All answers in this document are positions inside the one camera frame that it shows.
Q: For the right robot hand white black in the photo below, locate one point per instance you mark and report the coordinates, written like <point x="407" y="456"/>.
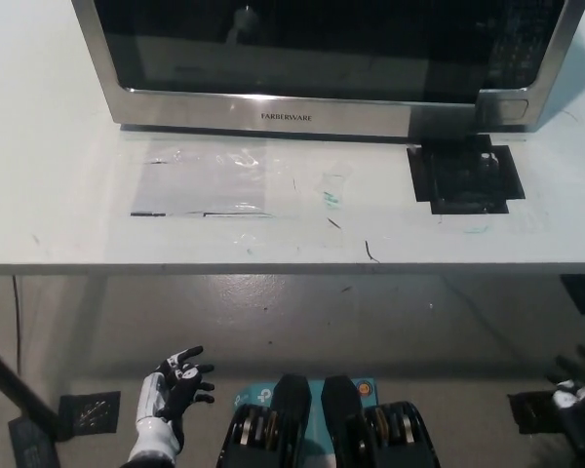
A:
<point x="582" y="390"/>

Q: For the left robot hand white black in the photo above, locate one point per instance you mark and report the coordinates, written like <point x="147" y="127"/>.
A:
<point x="185" y="385"/>

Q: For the robot body black teal blocks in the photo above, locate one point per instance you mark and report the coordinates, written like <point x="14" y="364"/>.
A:
<point x="341" y="419"/>

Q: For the stainless steel Farberware microwave body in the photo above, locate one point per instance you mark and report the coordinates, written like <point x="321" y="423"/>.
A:
<point x="541" y="58"/>

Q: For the black square floor mat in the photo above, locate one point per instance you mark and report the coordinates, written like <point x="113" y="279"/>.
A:
<point x="538" y="412"/>
<point x="90" y="413"/>
<point x="31" y="446"/>

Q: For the black tape patch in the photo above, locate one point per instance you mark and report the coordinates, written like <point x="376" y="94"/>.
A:
<point x="468" y="180"/>

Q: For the small clear tape piece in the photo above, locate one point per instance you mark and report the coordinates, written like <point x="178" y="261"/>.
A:
<point x="335" y="187"/>

